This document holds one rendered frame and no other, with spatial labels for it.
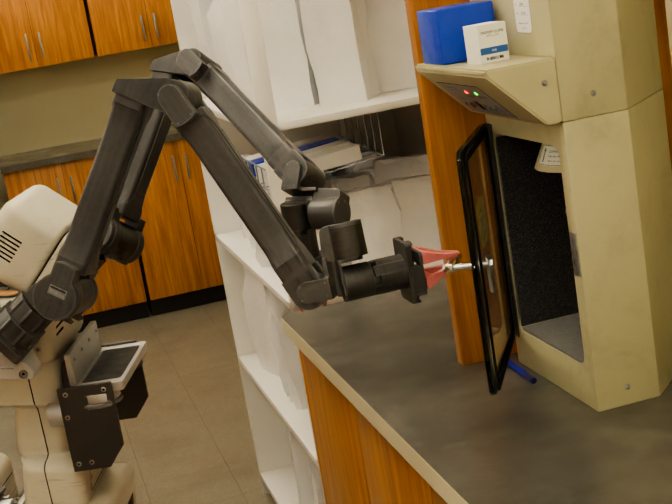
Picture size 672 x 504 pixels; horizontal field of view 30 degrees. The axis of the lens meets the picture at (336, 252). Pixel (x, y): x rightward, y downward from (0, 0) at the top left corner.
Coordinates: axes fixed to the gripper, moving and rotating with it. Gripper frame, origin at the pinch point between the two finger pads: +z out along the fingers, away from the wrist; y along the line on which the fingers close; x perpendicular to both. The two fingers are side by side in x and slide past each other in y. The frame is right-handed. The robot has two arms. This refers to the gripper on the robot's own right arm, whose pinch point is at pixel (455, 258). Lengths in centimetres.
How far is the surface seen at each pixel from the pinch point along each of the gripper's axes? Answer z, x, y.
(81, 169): -35, 486, -31
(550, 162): 17.1, -4.1, 13.2
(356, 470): -12, 46, -51
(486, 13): 12.9, 3.9, 38.0
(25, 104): -55, 540, 4
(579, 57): 19.0, -15.5, 30.2
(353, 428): -12, 42, -40
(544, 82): 12.8, -15.7, 27.5
